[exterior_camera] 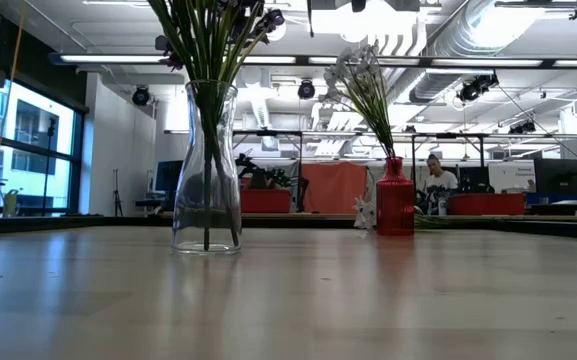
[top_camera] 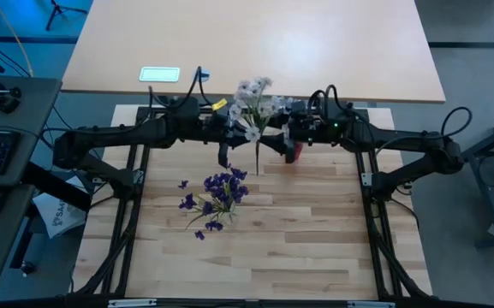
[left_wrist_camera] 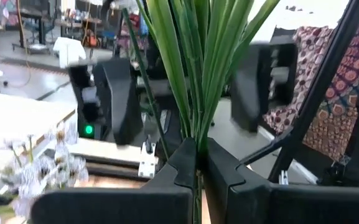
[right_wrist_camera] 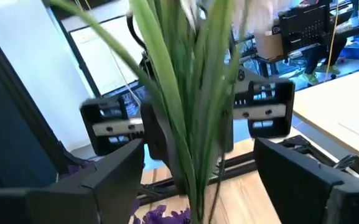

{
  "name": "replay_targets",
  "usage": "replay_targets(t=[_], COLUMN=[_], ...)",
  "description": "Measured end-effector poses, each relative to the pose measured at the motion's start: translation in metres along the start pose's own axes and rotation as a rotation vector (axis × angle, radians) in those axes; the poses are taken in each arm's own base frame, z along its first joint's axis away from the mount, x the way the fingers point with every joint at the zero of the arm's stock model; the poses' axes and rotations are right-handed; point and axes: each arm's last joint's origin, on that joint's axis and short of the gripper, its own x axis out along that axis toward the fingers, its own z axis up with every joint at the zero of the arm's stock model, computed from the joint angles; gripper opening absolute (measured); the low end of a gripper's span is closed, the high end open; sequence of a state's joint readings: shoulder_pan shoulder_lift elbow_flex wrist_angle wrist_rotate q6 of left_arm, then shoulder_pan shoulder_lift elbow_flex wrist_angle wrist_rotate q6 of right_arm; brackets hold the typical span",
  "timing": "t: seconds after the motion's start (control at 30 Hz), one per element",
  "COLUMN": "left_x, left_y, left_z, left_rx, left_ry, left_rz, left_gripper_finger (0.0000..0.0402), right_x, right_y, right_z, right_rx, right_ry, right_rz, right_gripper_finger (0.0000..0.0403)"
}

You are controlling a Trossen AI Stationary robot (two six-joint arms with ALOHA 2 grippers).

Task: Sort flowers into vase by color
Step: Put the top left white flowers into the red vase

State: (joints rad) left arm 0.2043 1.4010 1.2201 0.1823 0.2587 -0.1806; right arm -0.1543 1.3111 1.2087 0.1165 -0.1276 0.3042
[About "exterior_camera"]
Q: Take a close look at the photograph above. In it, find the light wooden office table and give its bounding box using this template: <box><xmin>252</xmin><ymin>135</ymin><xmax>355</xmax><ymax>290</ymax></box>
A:
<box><xmin>132</xmin><ymin>212</ymin><xmax>577</xmax><ymax>224</ymax></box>

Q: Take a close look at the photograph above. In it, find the red plastic bin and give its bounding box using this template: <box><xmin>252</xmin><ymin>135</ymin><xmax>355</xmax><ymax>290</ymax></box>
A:
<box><xmin>448</xmin><ymin>192</ymin><xmax>526</xmax><ymax>216</ymax></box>
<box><xmin>240</xmin><ymin>188</ymin><xmax>292</xmax><ymax>215</ymax></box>

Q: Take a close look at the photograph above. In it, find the black light stand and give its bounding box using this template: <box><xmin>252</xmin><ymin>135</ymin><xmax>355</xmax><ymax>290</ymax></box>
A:
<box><xmin>42</xmin><ymin>118</ymin><xmax>58</xmax><ymax>217</ymax></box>

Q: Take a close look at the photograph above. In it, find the white sign board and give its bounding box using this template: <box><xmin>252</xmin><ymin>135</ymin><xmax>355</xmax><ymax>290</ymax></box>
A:
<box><xmin>487</xmin><ymin>160</ymin><xmax>537</xmax><ymax>194</ymax></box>

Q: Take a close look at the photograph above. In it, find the orange cloth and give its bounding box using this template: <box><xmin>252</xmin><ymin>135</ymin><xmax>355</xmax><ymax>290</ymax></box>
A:
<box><xmin>301</xmin><ymin>161</ymin><xmax>369</xmax><ymax>215</ymax></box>

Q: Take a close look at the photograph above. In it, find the black computer monitor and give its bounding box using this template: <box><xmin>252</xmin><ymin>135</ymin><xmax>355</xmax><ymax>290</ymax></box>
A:
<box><xmin>533</xmin><ymin>158</ymin><xmax>577</xmax><ymax>196</ymax></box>
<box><xmin>153</xmin><ymin>159</ymin><xmax>184</xmax><ymax>194</ymax></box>

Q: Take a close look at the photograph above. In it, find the thin black tripod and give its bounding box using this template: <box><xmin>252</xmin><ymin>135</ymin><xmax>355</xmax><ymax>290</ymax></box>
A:
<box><xmin>112</xmin><ymin>168</ymin><xmax>124</xmax><ymax>217</ymax></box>

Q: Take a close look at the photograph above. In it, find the silver ventilation duct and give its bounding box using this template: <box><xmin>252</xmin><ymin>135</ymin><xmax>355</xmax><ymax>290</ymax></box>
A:
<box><xmin>407</xmin><ymin>0</ymin><xmax>544</xmax><ymax>101</ymax></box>

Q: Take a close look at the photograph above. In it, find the red ribbed vase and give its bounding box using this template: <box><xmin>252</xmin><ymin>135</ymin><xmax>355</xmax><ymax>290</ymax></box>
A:
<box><xmin>375</xmin><ymin>156</ymin><xmax>416</xmax><ymax>237</ymax></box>

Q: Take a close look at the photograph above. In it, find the purple artificial flower bunch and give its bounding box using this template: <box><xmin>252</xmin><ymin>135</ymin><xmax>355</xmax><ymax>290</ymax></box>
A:
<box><xmin>187</xmin><ymin>0</ymin><xmax>288</xmax><ymax>249</ymax></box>
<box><xmin>147</xmin><ymin>0</ymin><xmax>249</xmax><ymax>251</ymax></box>

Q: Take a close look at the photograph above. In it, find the clear glass vase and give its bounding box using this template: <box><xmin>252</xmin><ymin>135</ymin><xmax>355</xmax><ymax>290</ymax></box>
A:
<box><xmin>171</xmin><ymin>79</ymin><xmax>243</xmax><ymax>256</ymax></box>

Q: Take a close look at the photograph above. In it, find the person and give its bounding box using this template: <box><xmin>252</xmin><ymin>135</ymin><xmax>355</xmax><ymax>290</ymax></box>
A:
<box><xmin>417</xmin><ymin>153</ymin><xmax>460</xmax><ymax>216</ymax></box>

